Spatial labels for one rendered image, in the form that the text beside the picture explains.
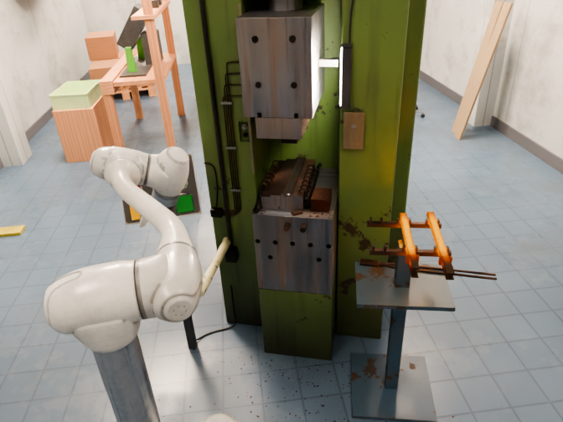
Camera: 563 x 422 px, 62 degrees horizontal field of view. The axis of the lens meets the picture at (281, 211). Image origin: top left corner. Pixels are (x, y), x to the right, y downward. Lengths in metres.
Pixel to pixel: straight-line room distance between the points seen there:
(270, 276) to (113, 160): 1.18
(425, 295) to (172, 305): 1.35
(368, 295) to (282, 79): 0.98
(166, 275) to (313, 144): 1.68
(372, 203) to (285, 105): 0.66
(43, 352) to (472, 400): 2.37
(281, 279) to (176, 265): 1.39
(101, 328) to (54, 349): 2.10
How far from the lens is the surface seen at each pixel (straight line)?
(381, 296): 2.07
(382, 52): 2.04
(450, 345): 2.89
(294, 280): 2.35
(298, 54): 1.93
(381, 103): 2.10
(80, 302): 1.03
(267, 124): 2.04
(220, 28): 2.14
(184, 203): 2.14
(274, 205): 2.20
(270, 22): 1.93
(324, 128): 2.51
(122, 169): 1.43
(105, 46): 8.31
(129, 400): 1.23
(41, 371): 3.05
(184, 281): 0.99
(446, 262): 1.84
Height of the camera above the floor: 2.01
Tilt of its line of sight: 30 degrees down
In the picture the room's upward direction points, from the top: 3 degrees counter-clockwise
